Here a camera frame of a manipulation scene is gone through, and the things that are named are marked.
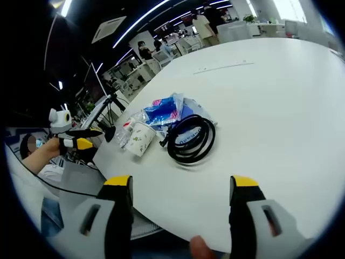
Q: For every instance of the person's left hand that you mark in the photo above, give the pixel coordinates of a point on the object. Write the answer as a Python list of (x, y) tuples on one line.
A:
[(53, 148)]

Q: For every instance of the ceiling air vent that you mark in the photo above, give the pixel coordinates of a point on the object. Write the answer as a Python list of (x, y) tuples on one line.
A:
[(107, 29)]

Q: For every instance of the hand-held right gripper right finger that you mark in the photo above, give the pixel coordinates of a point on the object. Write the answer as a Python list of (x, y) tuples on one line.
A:
[(253, 237)]

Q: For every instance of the long curved ceiling light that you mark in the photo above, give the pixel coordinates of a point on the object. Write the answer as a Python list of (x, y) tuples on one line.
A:
[(140, 23)]

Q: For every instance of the bright window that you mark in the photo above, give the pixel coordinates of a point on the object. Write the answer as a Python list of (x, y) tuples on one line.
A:
[(289, 9)]

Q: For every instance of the straight ceiling light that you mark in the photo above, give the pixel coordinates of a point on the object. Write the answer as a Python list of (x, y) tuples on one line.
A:
[(66, 8)]

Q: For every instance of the white side desk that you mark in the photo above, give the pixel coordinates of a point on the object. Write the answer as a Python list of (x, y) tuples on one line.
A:
[(93, 116)]

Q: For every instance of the person's white garment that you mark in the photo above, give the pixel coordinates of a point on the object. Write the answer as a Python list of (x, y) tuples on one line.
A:
[(21, 189)]

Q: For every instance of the green potted plant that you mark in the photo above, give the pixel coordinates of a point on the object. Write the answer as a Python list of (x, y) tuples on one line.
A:
[(249, 18)]

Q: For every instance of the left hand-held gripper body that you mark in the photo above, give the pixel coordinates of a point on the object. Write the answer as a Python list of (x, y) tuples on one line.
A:
[(60, 120)]

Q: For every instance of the black tripod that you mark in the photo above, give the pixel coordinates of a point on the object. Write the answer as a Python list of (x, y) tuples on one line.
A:
[(116, 99)]

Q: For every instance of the small black object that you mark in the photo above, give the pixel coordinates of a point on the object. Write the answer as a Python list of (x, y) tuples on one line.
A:
[(109, 135)]

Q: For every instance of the white cabinet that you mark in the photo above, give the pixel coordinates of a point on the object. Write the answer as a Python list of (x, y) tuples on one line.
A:
[(234, 32)]

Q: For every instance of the person's right hand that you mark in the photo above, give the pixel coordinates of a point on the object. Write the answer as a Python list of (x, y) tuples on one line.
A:
[(200, 249)]

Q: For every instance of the dark monitor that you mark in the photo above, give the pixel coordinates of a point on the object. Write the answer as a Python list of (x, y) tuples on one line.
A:
[(94, 83)]

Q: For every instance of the large clear printed plastic bag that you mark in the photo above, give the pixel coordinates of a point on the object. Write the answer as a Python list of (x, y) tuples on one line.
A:
[(198, 108)]

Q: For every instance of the paper cup with green print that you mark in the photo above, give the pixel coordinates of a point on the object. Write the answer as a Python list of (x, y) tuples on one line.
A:
[(141, 139)]

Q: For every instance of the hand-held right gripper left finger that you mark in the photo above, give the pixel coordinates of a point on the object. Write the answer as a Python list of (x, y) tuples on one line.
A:
[(89, 242)]

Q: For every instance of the clear plastic water bottle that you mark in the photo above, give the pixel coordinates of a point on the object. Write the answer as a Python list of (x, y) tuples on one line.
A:
[(122, 133)]

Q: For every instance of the small blue pink packet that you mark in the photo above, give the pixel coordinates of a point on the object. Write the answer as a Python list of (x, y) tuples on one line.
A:
[(161, 110)]

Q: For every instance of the person's blue jeans leg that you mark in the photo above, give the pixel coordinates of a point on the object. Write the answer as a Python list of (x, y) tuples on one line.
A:
[(51, 218)]

